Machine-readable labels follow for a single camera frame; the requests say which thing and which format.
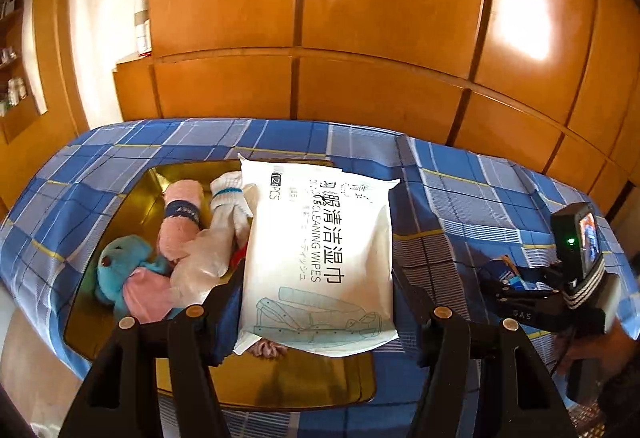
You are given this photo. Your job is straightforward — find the wooden wardrobe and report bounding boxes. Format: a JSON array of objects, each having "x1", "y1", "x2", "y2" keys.
[{"x1": 112, "y1": 0, "x2": 640, "y2": 219}]

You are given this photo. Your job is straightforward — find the wooden door with niche shelves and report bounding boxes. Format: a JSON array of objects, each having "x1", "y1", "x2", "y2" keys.
[{"x1": 0, "y1": 0, "x2": 91, "y2": 219}]

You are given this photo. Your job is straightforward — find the person's right hand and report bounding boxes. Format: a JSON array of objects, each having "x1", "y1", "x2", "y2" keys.
[{"x1": 557, "y1": 318, "x2": 633, "y2": 376}]

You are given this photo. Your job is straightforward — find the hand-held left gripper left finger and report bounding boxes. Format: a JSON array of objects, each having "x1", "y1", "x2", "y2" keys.
[{"x1": 60, "y1": 281, "x2": 241, "y2": 438}]

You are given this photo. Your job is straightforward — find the pink towel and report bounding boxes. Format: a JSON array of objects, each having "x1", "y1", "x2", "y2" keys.
[{"x1": 157, "y1": 181, "x2": 203, "y2": 264}]

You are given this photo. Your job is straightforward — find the teal plush toy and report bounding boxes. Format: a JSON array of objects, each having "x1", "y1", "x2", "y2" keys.
[{"x1": 96, "y1": 235, "x2": 176, "y2": 321}]

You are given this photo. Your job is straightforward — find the white item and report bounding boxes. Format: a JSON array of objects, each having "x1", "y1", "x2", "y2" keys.
[{"x1": 170, "y1": 213, "x2": 238, "y2": 306}]

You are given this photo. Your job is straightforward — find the white wet wipes pack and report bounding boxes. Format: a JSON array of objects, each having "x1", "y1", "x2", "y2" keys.
[{"x1": 234, "y1": 153, "x2": 401, "y2": 359}]

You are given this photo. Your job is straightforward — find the white socks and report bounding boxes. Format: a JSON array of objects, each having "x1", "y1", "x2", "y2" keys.
[{"x1": 210, "y1": 171, "x2": 258, "y2": 241}]

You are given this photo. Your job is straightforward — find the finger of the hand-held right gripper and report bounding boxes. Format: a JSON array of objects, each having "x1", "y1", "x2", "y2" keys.
[{"x1": 479, "y1": 268, "x2": 547, "y2": 303}]

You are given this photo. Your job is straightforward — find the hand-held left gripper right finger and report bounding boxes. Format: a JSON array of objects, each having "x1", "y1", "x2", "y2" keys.
[{"x1": 392, "y1": 267, "x2": 576, "y2": 438}]

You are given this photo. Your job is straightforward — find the gold tin box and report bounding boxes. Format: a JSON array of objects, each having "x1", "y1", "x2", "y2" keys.
[{"x1": 64, "y1": 158, "x2": 378, "y2": 406}]

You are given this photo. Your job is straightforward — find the small blue packet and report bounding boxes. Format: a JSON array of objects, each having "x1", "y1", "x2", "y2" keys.
[{"x1": 487, "y1": 258, "x2": 526, "y2": 289}]

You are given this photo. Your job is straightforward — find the blue plaid bedsheet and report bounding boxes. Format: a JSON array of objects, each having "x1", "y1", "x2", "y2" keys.
[{"x1": 0, "y1": 118, "x2": 640, "y2": 438}]

